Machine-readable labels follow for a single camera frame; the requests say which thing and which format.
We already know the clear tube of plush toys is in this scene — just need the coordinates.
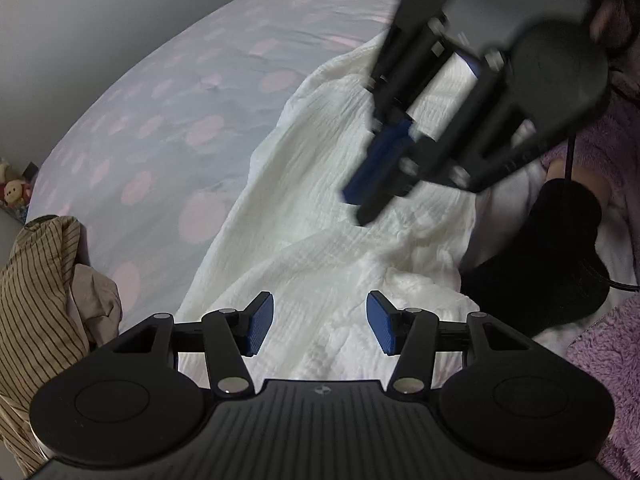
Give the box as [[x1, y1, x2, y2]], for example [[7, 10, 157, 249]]
[[0, 156, 35, 223]]

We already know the brown striped garment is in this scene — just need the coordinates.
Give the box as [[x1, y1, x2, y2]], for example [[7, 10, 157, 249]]
[[0, 215, 96, 476]]

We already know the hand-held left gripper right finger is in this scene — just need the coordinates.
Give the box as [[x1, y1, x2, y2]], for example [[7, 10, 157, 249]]
[[366, 290, 531, 395]]

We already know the beige garment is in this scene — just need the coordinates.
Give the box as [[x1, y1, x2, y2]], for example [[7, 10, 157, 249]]
[[70, 261, 123, 348]]

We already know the white crinkled garment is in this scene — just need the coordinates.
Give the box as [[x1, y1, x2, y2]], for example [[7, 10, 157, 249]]
[[175, 35, 551, 391]]

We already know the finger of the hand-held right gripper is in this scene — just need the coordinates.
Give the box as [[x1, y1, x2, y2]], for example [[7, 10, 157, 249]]
[[355, 55, 556, 228], [341, 15, 451, 208]]

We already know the person's black sock foot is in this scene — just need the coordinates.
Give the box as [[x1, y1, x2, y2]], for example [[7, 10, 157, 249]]
[[459, 178, 612, 338]]

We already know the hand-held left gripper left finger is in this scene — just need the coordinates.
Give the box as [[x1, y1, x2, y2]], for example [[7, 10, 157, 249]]
[[107, 290, 275, 395]]

